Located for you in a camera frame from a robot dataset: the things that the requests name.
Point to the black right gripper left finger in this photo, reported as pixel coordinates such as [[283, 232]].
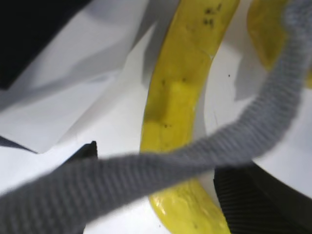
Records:
[[86, 151]]

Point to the yellow pear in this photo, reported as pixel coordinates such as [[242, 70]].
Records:
[[281, 32]]

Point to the yellow banana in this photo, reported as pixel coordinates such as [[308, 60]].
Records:
[[192, 40]]

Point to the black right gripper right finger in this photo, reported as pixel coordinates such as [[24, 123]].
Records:
[[254, 202]]

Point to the navy blue lunch bag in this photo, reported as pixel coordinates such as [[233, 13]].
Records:
[[65, 200]]

